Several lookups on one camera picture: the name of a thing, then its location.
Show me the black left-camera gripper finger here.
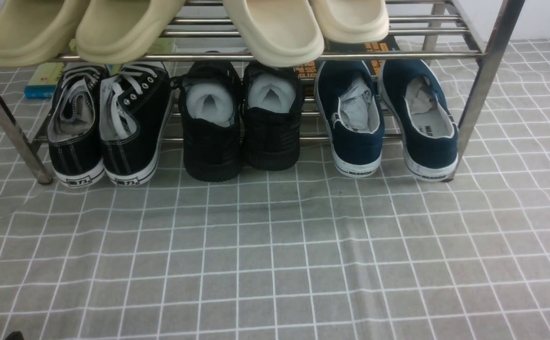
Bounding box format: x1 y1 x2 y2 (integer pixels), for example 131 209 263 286
4 331 25 340

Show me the navy slip-on shoe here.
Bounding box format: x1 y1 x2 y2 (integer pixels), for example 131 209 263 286
314 60 385 178
378 59 459 182

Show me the metal shoe rack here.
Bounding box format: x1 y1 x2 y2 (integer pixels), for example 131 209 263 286
0 0 524 188

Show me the black canvas sneaker left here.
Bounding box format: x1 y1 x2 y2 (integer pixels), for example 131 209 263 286
46 62 110 188

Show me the black canvas sneaker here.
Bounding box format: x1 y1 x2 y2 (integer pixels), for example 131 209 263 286
46 62 110 188
99 61 174 187

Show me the green and blue book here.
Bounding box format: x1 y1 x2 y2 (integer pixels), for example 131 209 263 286
24 37 177 99

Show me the black canvas sneaker right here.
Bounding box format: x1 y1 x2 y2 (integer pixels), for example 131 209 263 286
99 61 174 187

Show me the grey checked floor cloth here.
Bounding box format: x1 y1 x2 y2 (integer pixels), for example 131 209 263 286
0 40 550 340

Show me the olive slipper far left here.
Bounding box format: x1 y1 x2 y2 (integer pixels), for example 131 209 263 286
0 0 90 67

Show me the olive slipper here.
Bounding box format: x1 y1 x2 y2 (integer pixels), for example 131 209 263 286
76 0 186 64
0 0 90 67

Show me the black mesh sneaker left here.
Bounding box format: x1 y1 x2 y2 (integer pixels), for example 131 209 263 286
175 60 242 182

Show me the black mesh sneaker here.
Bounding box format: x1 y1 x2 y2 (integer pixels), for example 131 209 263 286
241 61 305 171
175 60 242 182

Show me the black mesh sneaker right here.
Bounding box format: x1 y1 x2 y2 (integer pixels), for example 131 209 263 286
241 61 305 171

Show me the black and orange book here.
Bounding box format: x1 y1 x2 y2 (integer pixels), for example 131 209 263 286
294 36 399 85

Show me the cream slipper centre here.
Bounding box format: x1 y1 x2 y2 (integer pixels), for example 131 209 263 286
223 0 325 68

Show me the cream slipper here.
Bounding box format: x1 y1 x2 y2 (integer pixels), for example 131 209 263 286
309 0 389 44
223 0 325 68

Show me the cream slipper right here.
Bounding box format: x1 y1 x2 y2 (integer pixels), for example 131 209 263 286
309 0 389 44

